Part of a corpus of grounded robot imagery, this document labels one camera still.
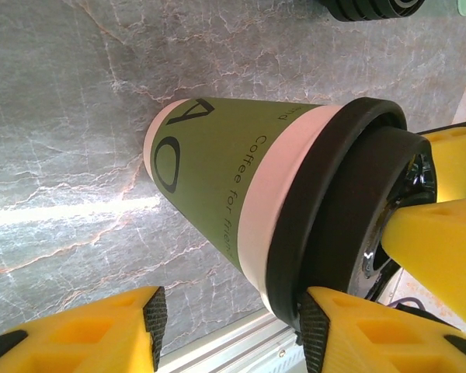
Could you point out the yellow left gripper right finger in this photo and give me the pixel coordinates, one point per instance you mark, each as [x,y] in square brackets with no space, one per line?
[373,342]

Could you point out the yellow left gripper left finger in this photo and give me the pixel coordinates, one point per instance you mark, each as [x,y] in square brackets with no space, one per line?
[81,342]

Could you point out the aluminium mounting rail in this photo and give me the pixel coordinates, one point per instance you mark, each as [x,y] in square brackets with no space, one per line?
[233,346]

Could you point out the black plastic cup lid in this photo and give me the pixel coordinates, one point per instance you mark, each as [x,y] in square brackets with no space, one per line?
[334,213]

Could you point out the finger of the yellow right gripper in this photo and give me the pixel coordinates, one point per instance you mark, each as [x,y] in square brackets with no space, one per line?
[439,248]
[458,159]

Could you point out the green paper coffee cup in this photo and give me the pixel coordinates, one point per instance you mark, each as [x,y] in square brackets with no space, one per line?
[202,163]

